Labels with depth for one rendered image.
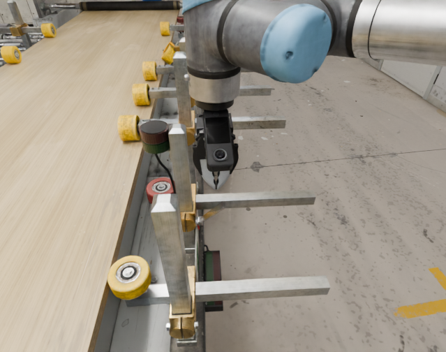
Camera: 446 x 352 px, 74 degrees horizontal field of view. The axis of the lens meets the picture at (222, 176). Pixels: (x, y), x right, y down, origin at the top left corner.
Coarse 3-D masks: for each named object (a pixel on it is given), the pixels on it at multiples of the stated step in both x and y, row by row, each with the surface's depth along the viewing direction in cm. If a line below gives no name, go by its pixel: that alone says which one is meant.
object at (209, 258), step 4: (208, 252) 86; (208, 256) 85; (208, 260) 84; (208, 264) 83; (212, 264) 83; (208, 268) 82; (212, 268) 82; (208, 272) 81; (212, 272) 81; (208, 276) 80; (212, 276) 80; (208, 280) 79; (212, 280) 79; (208, 304) 74; (212, 304) 74
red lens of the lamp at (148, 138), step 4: (152, 120) 64; (160, 120) 64; (140, 128) 62; (168, 128) 62; (140, 132) 61; (164, 132) 61; (144, 136) 60; (148, 136) 60; (152, 136) 60; (156, 136) 60; (160, 136) 61; (164, 136) 61; (144, 140) 61; (148, 140) 61; (152, 140) 61; (156, 140) 61; (160, 140) 61; (164, 140) 62
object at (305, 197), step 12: (252, 192) 83; (264, 192) 83; (276, 192) 83; (288, 192) 83; (300, 192) 83; (312, 192) 83; (204, 204) 81; (216, 204) 81; (228, 204) 81; (240, 204) 81; (252, 204) 82; (264, 204) 82; (276, 204) 82; (288, 204) 83; (300, 204) 83; (312, 204) 83
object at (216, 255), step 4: (216, 252) 86; (216, 256) 85; (216, 260) 84; (216, 264) 83; (216, 268) 82; (216, 272) 81; (220, 272) 81; (216, 276) 80; (220, 276) 80; (216, 280) 79; (220, 280) 79; (216, 304) 74; (220, 304) 74
